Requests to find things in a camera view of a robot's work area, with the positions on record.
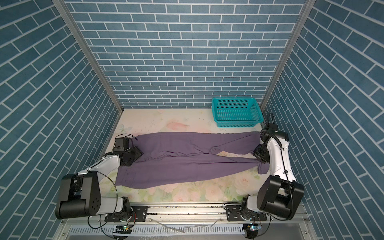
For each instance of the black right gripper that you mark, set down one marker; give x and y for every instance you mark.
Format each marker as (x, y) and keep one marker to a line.
(257, 152)

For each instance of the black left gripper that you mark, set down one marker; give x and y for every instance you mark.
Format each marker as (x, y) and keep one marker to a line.
(137, 152)

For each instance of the purple trousers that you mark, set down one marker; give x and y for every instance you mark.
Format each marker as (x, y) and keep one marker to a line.
(172, 157)

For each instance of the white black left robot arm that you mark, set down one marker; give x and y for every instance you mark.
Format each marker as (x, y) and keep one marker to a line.
(80, 194)

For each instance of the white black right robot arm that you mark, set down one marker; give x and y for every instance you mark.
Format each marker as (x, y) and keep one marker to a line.
(281, 194)

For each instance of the teal plastic basket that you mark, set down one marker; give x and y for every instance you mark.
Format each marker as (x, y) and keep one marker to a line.
(236, 112)

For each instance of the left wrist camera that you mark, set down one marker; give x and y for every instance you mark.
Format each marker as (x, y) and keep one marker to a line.
(122, 144)

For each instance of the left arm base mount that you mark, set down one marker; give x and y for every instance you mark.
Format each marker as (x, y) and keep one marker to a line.
(134, 214)

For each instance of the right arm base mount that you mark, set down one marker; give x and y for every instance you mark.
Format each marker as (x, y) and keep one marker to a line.
(237, 213)

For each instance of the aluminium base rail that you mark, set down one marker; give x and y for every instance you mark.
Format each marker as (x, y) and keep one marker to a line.
(189, 221)

